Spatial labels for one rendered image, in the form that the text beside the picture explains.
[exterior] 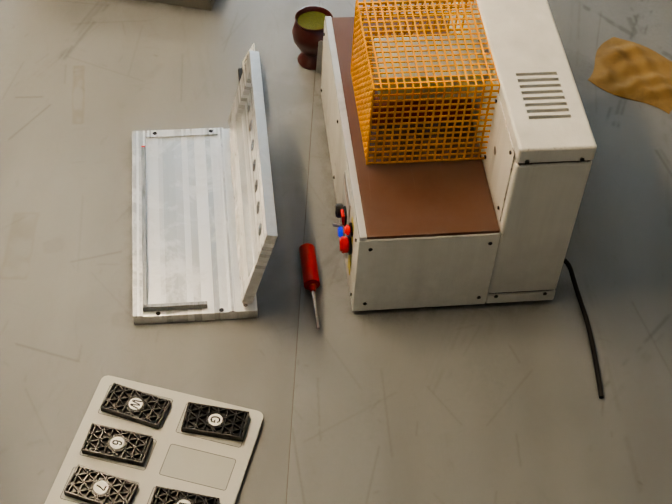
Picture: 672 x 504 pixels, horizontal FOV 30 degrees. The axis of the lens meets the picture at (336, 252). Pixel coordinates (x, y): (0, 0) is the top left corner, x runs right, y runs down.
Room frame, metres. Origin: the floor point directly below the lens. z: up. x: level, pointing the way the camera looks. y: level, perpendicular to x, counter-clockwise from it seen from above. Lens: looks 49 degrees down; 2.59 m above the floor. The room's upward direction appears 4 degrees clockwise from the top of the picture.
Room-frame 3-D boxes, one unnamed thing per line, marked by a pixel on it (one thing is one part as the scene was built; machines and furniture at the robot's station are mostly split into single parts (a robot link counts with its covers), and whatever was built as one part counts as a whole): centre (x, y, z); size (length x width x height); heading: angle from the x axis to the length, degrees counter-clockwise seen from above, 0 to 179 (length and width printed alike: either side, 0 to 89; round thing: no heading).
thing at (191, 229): (1.48, 0.26, 0.92); 0.44 x 0.21 x 0.04; 9
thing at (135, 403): (1.08, 0.30, 0.92); 0.10 x 0.05 x 0.01; 74
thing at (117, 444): (1.01, 0.31, 0.92); 0.10 x 0.05 x 0.01; 81
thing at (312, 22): (1.95, 0.08, 0.96); 0.09 x 0.09 x 0.11
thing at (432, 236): (1.51, -0.20, 1.09); 0.75 x 0.40 x 0.38; 9
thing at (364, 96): (1.58, -0.12, 1.19); 0.23 x 0.20 x 0.17; 9
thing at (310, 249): (1.35, 0.04, 0.91); 0.18 x 0.03 x 0.03; 10
